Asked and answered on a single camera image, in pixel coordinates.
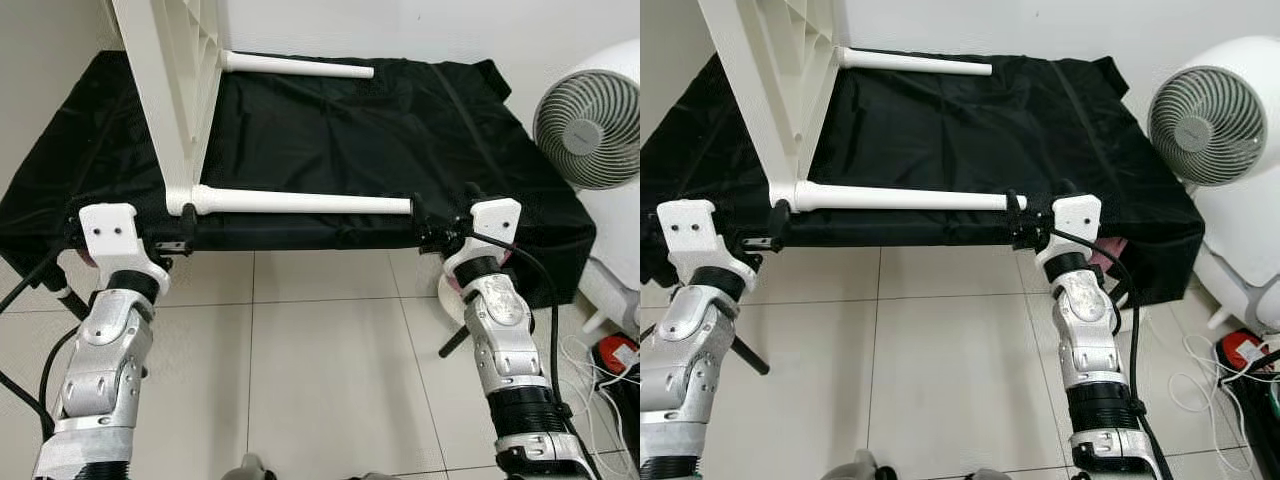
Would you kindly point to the white plastic table leg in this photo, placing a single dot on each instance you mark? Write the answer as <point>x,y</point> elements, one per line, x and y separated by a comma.
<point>920,62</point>
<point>300,66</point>
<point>300,202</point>
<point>900,198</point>

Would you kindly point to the white plastic table top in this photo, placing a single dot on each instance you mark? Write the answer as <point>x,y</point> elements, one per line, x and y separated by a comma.
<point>170,90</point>
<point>770,90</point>

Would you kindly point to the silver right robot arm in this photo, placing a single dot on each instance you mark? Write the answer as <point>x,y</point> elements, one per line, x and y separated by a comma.
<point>510,340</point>
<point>1090,340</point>

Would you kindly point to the pink white round stool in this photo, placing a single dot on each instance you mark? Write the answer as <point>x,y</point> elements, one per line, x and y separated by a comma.
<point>1115,255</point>
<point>452,295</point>

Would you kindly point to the black table cloth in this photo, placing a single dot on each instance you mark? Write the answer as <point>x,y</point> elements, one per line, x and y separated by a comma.
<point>1000,140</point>
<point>400,140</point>

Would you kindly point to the white floor fan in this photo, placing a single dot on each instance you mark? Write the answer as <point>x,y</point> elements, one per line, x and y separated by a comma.
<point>590,125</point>
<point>1205,125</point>

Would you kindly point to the red object on floor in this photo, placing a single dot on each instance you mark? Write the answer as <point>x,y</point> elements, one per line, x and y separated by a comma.
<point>1240,350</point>
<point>618,355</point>

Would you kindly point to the grey robot left foot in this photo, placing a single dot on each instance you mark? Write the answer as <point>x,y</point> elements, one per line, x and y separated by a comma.
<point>872,466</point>
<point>248,468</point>

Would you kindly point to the grey robot foot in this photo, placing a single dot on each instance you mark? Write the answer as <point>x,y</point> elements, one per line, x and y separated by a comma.
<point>372,476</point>
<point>248,468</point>
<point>988,475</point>
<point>872,466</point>

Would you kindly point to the grey robot right foot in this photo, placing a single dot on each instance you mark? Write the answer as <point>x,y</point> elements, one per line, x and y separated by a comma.
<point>988,475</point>
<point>372,476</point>

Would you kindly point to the black storage crate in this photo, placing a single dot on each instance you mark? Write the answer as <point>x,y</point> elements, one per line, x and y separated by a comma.
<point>1265,400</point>

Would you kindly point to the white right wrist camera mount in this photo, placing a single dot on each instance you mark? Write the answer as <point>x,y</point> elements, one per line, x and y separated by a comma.
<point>490,225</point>
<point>1072,220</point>

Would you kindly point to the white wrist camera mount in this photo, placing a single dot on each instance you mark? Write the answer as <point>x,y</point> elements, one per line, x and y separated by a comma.
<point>490,225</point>
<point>1072,220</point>
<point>115,235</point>
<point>690,230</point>

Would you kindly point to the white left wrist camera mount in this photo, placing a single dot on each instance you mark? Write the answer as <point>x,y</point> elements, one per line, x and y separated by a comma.
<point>690,230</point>
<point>115,235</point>

